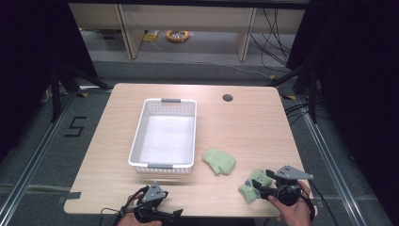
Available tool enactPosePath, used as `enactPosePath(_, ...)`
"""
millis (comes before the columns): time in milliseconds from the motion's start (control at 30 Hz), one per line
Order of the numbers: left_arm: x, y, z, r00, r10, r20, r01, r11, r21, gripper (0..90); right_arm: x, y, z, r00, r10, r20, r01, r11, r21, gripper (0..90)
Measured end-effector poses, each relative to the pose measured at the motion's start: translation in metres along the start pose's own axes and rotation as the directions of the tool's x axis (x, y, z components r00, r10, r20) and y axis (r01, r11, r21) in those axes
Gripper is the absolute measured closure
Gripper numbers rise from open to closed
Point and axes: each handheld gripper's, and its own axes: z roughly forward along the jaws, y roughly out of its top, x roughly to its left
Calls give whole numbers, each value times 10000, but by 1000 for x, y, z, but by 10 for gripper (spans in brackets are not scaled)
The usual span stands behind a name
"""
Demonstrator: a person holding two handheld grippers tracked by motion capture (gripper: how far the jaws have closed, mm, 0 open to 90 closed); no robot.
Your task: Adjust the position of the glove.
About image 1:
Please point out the beige wooden shelf unit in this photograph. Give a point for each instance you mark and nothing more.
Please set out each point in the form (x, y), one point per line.
(188, 19)

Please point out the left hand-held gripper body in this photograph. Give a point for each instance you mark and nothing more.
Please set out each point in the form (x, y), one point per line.
(153, 192)

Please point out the plain green glove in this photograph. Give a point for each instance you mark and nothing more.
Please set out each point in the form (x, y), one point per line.
(219, 161)

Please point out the person's right hand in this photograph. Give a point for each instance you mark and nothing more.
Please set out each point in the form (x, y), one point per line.
(296, 215)

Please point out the dark curtain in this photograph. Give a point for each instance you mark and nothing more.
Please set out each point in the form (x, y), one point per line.
(28, 62)
(360, 78)

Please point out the yellow packet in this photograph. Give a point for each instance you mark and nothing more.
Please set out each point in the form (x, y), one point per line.
(151, 36)

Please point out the grey tape strip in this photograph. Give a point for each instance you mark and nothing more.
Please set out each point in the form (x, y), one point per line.
(73, 195)

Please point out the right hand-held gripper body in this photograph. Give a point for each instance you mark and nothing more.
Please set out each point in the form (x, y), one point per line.
(290, 174)

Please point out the black metal stand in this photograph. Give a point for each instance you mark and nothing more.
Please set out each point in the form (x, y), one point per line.
(312, 94)
(56, 94)

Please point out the person's left hand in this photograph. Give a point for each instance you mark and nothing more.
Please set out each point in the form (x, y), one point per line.
(130, 221)

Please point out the green glove with face print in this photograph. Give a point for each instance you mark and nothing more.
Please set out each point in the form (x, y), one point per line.
(249, 193)

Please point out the aluminium floor rail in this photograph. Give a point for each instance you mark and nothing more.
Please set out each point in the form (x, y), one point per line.
(332, 169)
(34, 157)

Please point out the white plastic basket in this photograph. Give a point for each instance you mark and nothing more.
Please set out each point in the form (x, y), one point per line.
(166, 138)

